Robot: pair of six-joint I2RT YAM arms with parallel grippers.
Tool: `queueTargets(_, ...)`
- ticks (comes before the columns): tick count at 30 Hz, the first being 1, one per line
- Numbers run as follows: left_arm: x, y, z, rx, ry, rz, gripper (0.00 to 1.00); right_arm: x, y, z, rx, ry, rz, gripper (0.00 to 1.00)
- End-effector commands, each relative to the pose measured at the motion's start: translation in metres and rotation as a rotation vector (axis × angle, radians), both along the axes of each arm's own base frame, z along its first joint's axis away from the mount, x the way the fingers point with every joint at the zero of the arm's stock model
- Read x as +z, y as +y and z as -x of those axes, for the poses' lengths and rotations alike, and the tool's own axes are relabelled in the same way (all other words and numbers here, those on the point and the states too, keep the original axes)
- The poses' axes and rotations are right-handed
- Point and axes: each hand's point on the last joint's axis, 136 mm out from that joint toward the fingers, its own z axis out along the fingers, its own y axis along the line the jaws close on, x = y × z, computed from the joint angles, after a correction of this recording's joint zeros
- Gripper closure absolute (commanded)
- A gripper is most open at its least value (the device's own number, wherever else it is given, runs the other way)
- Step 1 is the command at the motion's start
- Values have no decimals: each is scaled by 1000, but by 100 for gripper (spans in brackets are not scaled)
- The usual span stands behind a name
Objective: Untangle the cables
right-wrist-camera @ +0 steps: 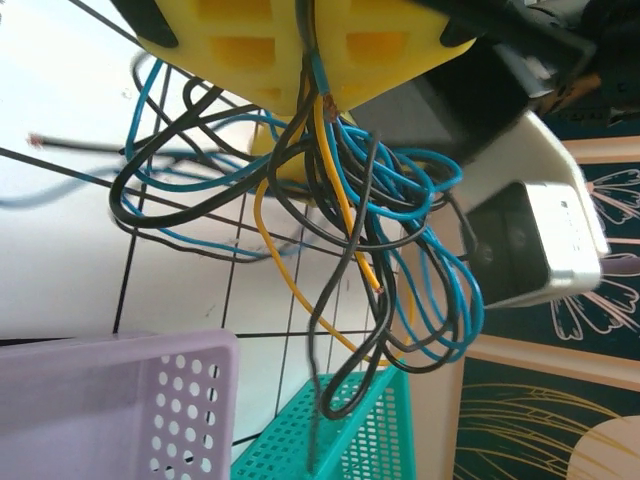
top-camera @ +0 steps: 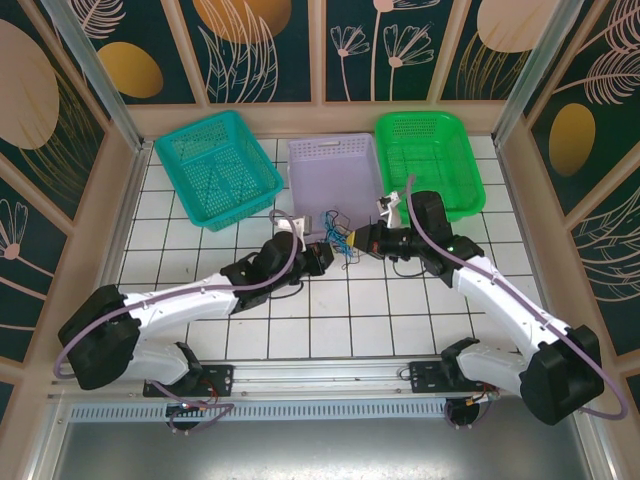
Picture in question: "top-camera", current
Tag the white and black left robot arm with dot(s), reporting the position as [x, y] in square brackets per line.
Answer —
[175, 305]

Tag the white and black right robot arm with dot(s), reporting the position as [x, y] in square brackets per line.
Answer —
[500, 300]

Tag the green plastic basket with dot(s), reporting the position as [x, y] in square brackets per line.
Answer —
[425, 150]

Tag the lavender plastic basket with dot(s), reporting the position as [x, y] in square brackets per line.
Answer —
[332, 175]

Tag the teal plastic basket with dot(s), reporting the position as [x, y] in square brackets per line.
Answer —
[215, 170]

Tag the grey metal sheet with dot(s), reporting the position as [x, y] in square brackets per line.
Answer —
[320, 450]

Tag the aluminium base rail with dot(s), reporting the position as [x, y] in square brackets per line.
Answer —
[320, 380]

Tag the aluminium frame post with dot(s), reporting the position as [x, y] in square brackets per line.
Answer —
[530, 75]
[100, 75]

